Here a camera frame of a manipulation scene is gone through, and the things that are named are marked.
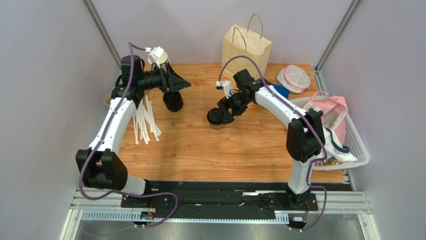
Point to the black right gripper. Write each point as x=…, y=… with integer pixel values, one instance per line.
x=228, y=108

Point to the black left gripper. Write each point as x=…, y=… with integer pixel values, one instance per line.
x=170, y=81

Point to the brown paper bag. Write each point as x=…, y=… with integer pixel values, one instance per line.
x=243, y=48

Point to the single paper cup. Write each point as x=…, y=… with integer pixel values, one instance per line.
x=216, y=127

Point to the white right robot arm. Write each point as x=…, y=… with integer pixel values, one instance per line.
x=305, y=138

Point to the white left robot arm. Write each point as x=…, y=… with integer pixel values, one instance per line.
x=99, y=165

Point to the stack of black lids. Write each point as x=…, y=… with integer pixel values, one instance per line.
x=173, y=100

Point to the stack of paper cups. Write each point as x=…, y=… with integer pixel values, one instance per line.
x=163, y=60

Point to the pile of wrapped straws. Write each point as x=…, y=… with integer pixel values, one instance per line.
x=144, y=122

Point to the blue cloth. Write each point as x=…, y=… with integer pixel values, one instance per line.
x=281, y=90

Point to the cardboard cup carrier stack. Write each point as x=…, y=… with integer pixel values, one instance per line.
x=107, y=100

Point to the white pink mesh pouches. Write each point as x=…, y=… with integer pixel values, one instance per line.
x=294, y=79

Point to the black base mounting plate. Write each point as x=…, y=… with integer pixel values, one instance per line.
x=219, y=200

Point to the pink mesh bag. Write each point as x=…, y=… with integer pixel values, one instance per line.
x=334, y=110

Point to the white garment in basket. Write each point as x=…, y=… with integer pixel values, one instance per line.
x=337, y=154

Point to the white plastic basket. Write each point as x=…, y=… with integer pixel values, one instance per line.
x=352, y=140

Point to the aluminium frame rail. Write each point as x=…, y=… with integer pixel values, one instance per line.
x=330, y=203

